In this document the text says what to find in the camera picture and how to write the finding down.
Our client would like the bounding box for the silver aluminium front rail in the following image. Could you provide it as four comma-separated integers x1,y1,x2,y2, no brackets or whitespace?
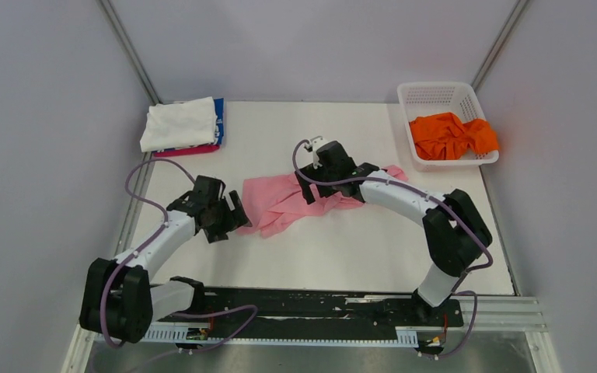
78,289,548,333

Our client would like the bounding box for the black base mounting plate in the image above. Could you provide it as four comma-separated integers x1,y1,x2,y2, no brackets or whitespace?
188,286,463,333

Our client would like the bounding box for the pink t-shirt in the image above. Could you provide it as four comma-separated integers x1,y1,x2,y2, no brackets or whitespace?
236,164,410,239

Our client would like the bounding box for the silver aluminium frame post left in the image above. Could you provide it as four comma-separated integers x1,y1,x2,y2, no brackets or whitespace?
96,0,162,104

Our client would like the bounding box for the silver aluminium frame post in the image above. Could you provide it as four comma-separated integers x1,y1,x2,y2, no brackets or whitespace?
96,0,162,104
470,0,532,91

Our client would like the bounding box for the white plastic basket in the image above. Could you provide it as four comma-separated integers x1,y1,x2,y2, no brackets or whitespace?
396,82,500,172

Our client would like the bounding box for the white folded t-shirt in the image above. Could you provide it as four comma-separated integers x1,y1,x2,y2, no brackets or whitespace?
139,96,217,152

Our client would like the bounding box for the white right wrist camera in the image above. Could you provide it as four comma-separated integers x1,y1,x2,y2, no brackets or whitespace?
303,136,330,169

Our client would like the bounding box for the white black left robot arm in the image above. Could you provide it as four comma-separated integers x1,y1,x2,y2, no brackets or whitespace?
79,176,252,343

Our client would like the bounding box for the blue folded t-shirt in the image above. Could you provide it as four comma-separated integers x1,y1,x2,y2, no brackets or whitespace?
213,98,225,146

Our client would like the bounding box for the magenta folded t-shirt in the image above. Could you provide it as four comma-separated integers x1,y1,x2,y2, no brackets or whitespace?
152,145,221,158

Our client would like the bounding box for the silver aluminium frame post right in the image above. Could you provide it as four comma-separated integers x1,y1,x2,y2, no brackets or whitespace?
470,0,532,91

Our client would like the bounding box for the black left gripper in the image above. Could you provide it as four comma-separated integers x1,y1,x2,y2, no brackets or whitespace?
204,190,252,244

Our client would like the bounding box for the orange t-shirt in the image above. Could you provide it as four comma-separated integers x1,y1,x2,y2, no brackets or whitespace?
409,112,500,161

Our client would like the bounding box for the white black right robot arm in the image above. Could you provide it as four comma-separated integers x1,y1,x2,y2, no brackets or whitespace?
292,137,494,325

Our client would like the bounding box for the white slotted cable duct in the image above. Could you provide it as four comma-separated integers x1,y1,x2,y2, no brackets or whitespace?
95,324,419,347

